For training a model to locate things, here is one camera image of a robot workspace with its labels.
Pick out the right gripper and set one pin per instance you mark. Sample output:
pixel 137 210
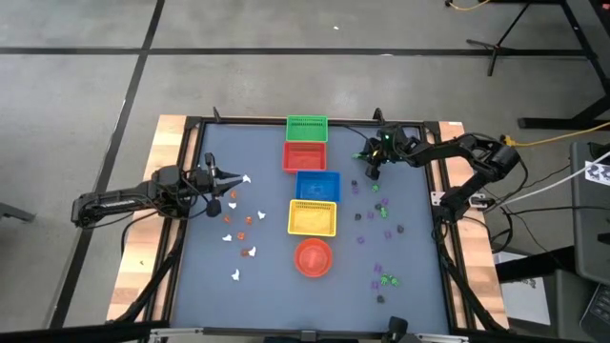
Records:
pixel 391 145

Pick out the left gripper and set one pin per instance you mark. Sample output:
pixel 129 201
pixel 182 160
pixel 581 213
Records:
pixel 207 183

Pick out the yellow plastic basket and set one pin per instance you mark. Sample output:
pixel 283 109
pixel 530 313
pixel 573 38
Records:
pixel 312 219

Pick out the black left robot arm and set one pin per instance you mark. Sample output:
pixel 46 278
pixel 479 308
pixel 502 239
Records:
pixel 114 202

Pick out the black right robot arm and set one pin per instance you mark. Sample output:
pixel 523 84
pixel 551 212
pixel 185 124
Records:
pixel 476 152

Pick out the blue plastic basket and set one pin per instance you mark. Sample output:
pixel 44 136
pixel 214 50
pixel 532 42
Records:
pixel 318 187

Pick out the red plastic basket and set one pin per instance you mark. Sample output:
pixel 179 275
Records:
pixel 305 157

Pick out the green plastic basket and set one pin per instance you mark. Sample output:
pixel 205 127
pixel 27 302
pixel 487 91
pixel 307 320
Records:
pixel 307 128

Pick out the orange plastic bowl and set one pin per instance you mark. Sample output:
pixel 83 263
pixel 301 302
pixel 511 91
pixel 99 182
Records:
pixel 313 258

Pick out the blue-grey table mat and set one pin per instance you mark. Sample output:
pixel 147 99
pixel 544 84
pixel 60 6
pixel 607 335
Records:
pixel 267 305

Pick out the silver aluminium bar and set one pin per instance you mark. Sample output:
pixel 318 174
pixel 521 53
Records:
pixel 443 337
pixel 176 331

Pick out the black tripod stand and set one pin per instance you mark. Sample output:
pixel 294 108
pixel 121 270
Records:
pixel 496 47

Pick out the black rounded device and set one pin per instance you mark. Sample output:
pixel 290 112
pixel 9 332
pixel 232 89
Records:
pixel 398 328

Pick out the black side table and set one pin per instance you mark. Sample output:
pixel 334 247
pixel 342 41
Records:
pixel 538 264

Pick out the white cardboard box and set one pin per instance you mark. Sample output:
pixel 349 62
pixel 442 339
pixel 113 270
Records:
pixel 524 300

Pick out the grey floor object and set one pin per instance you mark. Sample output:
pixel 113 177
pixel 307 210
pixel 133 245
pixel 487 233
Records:
pixel 14 213

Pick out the black horizontal beam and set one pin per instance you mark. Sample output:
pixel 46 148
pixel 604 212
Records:
pixel 71 333

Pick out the printed paper tag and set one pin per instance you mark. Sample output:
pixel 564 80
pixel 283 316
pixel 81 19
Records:
pixel 598 172

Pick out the grey equipment case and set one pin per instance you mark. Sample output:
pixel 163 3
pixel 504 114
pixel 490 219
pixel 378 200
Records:
pixel 591 228

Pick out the black keyboard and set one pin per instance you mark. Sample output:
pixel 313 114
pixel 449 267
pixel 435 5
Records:
pixel 598 312

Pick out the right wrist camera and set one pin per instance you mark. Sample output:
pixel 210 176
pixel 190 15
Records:
pixel 372 172

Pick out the black table frame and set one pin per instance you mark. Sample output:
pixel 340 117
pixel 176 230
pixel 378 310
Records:
pixel 224 120

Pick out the black desk frame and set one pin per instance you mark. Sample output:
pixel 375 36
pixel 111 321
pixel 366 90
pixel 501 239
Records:
pixel 548 123

